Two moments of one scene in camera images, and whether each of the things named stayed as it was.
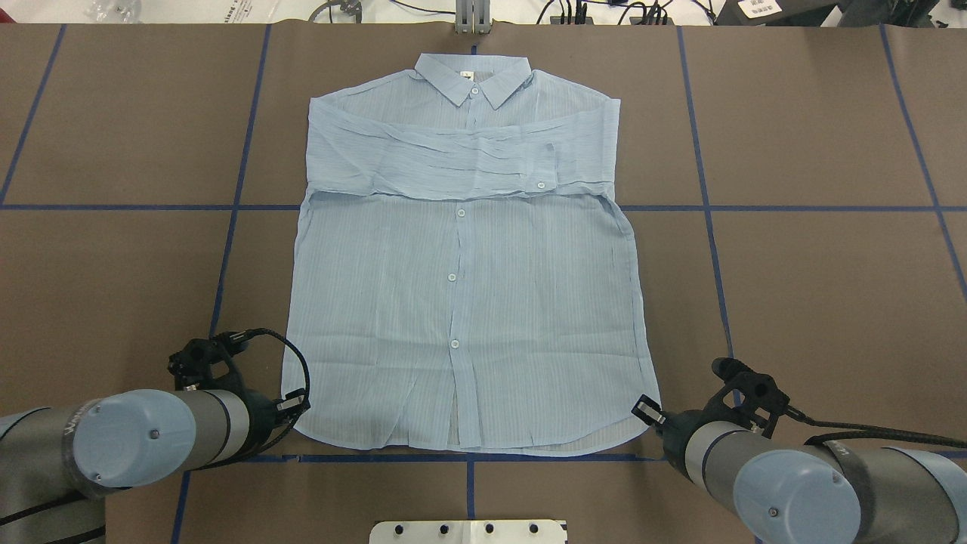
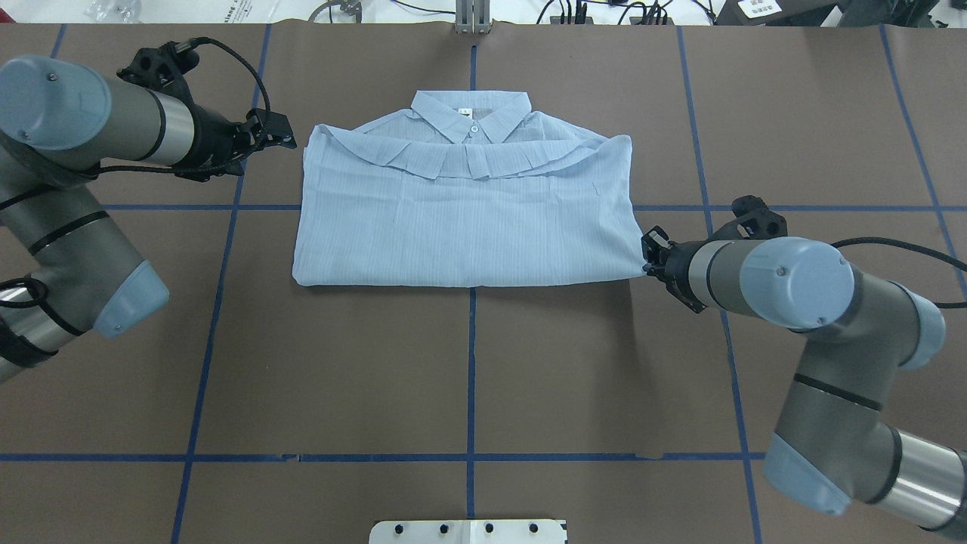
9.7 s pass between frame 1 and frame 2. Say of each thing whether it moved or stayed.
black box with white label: stayed
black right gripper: moved
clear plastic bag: stayed
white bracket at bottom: stayed
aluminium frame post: stayed
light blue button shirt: moved
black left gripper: moved
